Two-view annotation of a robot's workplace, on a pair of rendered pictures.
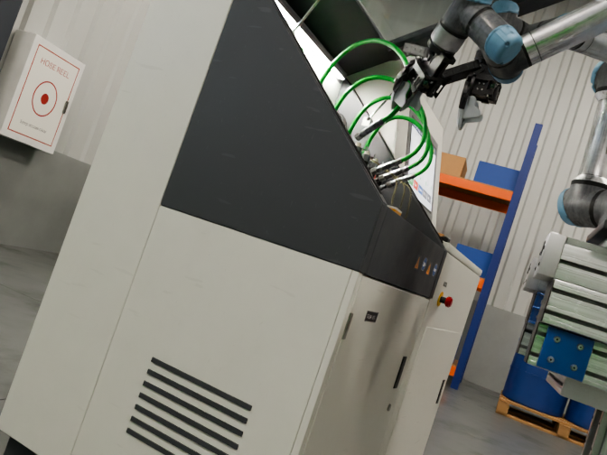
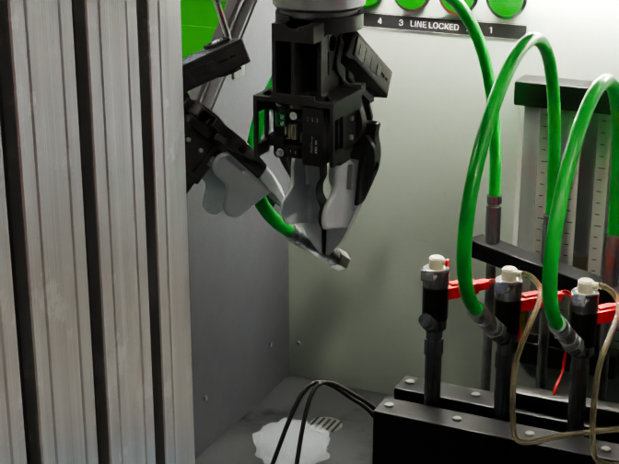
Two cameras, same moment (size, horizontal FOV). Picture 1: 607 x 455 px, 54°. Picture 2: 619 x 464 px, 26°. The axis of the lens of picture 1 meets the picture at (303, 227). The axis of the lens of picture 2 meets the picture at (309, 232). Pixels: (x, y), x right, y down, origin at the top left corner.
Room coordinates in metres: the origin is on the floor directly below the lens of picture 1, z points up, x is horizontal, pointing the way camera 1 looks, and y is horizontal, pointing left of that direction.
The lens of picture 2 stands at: (1.54, -1.40, 1.64)
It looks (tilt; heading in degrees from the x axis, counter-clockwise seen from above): 19 degrees down; 88
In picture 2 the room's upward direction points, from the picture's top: straight up
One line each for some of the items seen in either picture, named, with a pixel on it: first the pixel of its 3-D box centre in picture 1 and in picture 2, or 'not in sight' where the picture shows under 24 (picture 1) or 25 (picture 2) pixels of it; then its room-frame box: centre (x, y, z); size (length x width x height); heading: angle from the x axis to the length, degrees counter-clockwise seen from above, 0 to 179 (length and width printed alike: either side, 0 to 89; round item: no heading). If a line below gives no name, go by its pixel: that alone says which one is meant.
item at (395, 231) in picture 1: (405, 257); not in sight; (1.62, -0.28, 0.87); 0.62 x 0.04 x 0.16; 153
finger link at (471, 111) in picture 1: (470, 113); (300, 205); (1.57, -0.32, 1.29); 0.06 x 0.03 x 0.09; 63
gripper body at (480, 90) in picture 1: (484, 78); (315, 86); (1.58, -0.33, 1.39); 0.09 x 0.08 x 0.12; 63
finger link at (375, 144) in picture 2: not in sight; (351, 153); (1.62, -0.32, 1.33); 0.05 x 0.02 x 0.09; 153
